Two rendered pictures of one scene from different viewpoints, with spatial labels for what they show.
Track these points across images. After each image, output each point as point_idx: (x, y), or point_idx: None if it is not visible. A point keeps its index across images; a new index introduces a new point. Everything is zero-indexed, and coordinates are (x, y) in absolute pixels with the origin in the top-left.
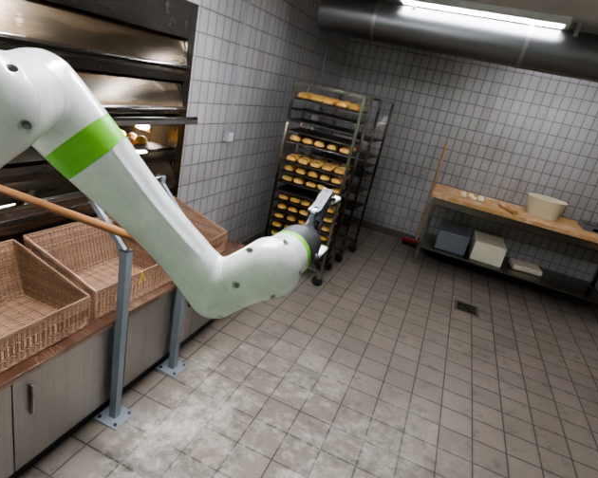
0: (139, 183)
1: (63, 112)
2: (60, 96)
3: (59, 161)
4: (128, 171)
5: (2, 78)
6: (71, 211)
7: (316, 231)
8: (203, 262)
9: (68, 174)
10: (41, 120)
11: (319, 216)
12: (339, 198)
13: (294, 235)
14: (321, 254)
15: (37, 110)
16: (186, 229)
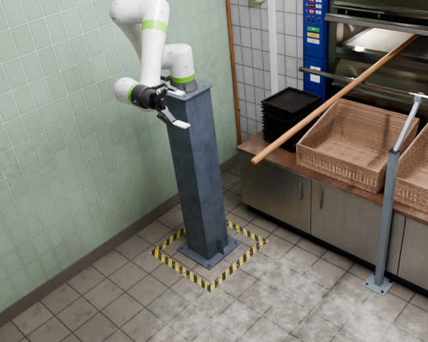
0: (142, 45)
1: (138, 17)
2: (134, 11)
3: None
4: (142, 39)
5: (111, 7)
6: (340, 91)
7: (147, 95)
8: (139, 81)
9: None
10: (117, 17)
11: (154, 90)
12: (176, 94)
13: (133, 85)
14: (174, 123)
15: (115, 15)
16: (143, 67)
